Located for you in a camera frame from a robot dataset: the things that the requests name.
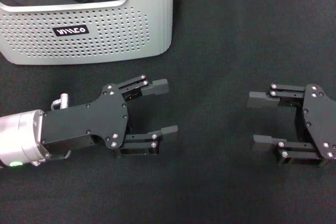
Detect black tablecloth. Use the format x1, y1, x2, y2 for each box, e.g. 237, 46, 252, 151
0, 0, 336, 224

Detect left arm cable with connector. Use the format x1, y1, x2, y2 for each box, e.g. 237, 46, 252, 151
50, 93, 71, 111

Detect grey perforated plastic storage box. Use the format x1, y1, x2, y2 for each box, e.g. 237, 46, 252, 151
0, 0, 175, 66

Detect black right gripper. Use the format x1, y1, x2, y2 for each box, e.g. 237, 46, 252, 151
246, 83, 336, 168

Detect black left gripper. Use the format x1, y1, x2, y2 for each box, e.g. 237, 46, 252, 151
41, 74, 179, 157

